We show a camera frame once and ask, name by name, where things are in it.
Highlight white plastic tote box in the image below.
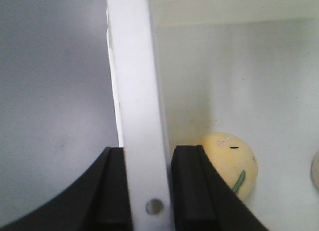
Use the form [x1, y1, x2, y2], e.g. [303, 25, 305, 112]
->
[106, 0, 319, 231]

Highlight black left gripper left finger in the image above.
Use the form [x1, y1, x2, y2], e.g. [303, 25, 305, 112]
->
[1, 147, 132, 231]

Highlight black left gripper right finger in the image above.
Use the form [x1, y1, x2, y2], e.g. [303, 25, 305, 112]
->
[171, 145, 267, 231]

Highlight yellow round plush toy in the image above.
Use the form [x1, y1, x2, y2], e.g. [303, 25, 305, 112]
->
[198, 132, 258, 201]

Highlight pink round plush toy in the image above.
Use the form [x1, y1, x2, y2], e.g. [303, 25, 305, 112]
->
[310, 152, 319, 190]

